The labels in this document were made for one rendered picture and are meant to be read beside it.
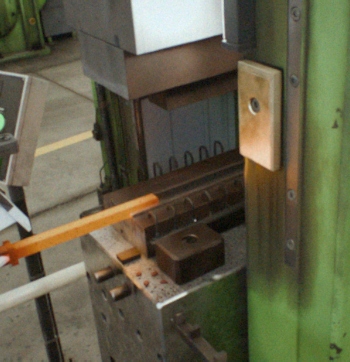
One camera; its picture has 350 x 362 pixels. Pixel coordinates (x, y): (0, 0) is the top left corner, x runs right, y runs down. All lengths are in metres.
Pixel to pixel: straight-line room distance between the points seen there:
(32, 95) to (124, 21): 0.59
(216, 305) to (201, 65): 0.48
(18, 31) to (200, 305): 5.15
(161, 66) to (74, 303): 1.70
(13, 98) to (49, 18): 5.03
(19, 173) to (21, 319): 1.17
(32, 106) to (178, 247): 0.61
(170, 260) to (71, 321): 1.45
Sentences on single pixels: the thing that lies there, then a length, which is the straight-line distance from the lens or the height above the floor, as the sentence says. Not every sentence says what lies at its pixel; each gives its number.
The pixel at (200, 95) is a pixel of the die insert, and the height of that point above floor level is 1.22.
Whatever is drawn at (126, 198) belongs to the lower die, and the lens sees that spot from 1.38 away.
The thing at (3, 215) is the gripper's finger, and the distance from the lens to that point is 1.13.
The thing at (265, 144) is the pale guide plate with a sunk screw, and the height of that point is 1.23.
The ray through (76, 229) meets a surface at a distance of 1.26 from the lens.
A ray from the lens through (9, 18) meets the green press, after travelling 6.11.
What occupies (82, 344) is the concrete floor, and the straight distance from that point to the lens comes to 2.50.
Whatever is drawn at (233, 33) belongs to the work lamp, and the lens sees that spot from 0.99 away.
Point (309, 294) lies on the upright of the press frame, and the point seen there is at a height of 0.96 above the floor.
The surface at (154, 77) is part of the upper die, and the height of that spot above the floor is 1.30.
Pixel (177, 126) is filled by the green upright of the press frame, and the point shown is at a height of 1.06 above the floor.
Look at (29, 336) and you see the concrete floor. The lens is 2.60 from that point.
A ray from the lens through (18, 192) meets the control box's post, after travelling 1.84.
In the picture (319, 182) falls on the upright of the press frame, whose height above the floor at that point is 1.19.
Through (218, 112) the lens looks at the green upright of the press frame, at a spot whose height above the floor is 1.06.
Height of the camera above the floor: 1.67
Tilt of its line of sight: 28 degrees down
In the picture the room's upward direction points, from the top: 5 degrees counter-clockwise
